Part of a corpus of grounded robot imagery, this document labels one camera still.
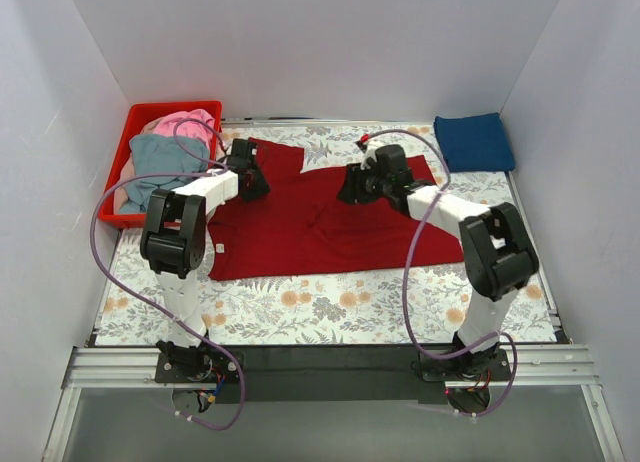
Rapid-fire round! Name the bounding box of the red t shirt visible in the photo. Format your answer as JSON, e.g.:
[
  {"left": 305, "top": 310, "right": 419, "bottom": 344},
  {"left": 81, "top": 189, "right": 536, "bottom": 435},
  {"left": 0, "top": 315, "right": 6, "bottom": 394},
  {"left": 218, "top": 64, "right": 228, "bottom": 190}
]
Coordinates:
[{"left": 206, "top": 137, "right": 464, "bottom": 283}]

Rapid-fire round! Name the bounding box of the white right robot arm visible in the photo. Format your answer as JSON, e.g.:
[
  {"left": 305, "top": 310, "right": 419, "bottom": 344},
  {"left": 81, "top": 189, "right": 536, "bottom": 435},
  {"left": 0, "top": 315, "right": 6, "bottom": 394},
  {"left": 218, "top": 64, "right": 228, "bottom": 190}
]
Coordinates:
[{"left": 338, "top": 142, "right": 539, "bottom": 380}]

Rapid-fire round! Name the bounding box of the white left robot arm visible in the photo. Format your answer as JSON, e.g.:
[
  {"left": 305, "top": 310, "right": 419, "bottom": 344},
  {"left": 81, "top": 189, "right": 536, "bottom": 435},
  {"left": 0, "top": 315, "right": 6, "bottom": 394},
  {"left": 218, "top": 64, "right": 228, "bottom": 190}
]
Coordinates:
[{"left": 140, "top": 139, "right": 270, "bottom": 382}]

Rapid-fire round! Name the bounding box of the pink t shirt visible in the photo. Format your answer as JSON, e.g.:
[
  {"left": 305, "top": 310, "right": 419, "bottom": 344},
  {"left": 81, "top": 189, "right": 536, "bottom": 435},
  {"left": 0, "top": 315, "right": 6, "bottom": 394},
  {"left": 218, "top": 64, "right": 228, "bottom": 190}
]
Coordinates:
[{"left": 152, "top": 109, "right": 215, "bottom": 145}]

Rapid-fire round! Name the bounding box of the grey blue t shirt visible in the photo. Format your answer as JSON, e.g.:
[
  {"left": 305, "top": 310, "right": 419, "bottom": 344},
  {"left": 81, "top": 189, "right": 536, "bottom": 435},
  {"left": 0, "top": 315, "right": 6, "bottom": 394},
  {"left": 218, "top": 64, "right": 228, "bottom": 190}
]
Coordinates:
[{"left": 113, "top": 134, "right": 210, "bottom": 214}]

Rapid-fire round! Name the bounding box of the folded blue t shirt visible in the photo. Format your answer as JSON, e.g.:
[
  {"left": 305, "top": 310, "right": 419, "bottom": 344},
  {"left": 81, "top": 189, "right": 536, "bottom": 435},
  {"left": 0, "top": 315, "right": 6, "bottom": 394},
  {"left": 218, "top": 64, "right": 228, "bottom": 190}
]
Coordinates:
[{"left": 433, "top": 113, "right": 516, "bottom": 173}]

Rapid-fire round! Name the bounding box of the beige t shirt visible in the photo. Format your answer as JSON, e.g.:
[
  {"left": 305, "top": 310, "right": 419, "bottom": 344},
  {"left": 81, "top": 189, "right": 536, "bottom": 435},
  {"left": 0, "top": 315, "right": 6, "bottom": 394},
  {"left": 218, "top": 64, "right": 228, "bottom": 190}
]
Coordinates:
[{"left": 113, "top": 118, "right": 160, "bottom": 214}]

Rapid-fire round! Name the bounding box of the floral patterned table mat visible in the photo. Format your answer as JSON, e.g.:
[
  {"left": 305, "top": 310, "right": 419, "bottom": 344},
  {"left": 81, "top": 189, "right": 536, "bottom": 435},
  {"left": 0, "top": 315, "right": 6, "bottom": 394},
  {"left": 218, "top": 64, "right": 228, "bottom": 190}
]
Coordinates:
[{"left": 89, "top": 122, "right": 561, "bottom": 347}]

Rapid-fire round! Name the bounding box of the red plastic bin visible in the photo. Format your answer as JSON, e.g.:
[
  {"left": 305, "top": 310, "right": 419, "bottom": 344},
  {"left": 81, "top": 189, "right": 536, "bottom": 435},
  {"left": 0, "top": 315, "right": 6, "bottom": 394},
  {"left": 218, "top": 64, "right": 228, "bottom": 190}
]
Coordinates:
[{"left": 98, "top": 100, "right": 223, "bottom": 229}]

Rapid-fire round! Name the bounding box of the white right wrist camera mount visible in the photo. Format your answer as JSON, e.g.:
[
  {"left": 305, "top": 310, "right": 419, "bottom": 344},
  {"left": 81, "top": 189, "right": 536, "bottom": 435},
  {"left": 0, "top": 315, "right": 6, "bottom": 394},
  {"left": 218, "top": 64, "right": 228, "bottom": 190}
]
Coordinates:
[{"left": 356, "top": 134, "right": 383, "bottom": 170}]

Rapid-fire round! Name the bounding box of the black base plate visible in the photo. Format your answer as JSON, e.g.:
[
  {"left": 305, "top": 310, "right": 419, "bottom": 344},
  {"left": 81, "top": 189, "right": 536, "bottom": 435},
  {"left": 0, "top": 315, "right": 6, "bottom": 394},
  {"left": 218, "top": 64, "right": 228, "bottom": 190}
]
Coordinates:
[{"left": 154, "top": 344, "right": 511, "bottom": 404}]

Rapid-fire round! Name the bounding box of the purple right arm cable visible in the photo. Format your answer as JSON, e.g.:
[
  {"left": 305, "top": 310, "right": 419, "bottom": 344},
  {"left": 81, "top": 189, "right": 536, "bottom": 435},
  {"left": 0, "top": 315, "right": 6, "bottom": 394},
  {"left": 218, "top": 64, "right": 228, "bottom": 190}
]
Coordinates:
[{"left": 362, "top": 129, "right": 517, "bottom": 421}]

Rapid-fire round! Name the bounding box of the aluminium frame rail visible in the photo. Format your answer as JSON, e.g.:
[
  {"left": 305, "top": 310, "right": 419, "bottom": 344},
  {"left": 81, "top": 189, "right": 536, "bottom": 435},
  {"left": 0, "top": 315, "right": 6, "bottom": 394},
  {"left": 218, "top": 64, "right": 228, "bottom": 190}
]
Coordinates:
[{"left": 44, "top": 345, "right": 624, "bottom": 461}]

